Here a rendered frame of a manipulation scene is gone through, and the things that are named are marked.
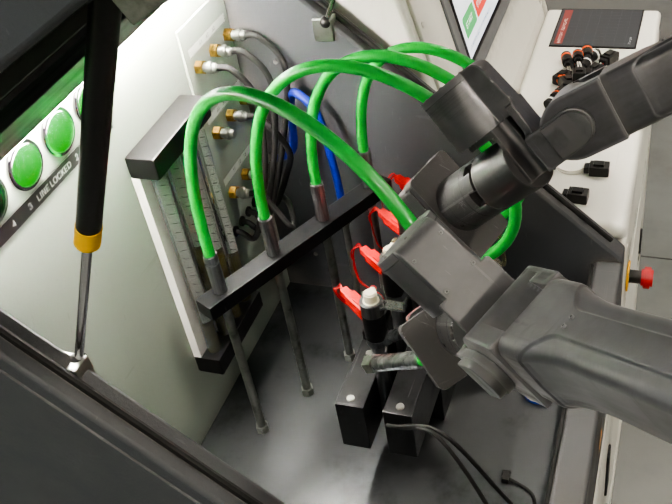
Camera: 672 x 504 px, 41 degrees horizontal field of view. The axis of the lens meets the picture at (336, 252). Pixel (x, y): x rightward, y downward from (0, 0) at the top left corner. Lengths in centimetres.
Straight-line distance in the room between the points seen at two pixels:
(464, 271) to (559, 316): 12
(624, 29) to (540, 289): 131
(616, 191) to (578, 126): 65
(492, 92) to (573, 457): 47
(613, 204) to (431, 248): 78
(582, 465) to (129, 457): 54
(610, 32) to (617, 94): 107
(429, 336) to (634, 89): 26
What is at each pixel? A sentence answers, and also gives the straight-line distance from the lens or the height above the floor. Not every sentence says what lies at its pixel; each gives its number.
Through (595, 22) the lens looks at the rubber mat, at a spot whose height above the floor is 98.
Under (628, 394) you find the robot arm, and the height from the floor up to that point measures 148.
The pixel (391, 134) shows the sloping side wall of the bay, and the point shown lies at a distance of 128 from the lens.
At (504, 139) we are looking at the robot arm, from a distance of 81.
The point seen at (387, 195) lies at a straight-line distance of 77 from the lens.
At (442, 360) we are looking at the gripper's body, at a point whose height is 127.
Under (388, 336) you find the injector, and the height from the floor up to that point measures 107.
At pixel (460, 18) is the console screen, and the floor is 121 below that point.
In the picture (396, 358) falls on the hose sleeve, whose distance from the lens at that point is 91.
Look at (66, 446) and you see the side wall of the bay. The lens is 82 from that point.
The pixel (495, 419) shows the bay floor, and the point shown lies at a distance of 128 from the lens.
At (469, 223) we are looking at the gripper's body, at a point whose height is 128.
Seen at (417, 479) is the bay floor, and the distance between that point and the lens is 123.
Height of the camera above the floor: 182
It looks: 39 degrees down
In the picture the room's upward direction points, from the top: 11 degrees counter-clockwise
